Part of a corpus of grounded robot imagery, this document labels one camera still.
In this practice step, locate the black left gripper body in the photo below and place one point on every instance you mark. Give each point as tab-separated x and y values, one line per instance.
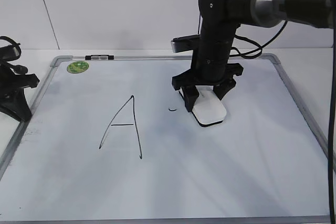
15	78

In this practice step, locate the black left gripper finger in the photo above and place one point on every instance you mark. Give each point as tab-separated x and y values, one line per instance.
15	105

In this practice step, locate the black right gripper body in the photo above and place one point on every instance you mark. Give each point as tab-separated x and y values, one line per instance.
210	76

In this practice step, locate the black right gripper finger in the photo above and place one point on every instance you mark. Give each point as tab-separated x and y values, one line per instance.
190	95
222	89

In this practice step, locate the white whiteboard eraser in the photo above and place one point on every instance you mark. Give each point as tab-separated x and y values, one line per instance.
208	109

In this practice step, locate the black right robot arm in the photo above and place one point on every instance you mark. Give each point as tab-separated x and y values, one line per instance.
220	20

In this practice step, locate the round green sticker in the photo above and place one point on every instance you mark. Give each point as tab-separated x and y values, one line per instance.
77	67

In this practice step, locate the grey wrist camera on left arm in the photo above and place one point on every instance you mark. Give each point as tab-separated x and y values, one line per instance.
10	53

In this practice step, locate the grey wrist camera on arm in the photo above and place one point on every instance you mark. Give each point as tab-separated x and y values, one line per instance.
10	53
185	43

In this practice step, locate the grey wrist camera on right arm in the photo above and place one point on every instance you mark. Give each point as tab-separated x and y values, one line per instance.
185	43

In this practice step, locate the white whiteboard with grey frame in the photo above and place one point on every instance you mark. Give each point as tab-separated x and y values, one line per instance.
116	143

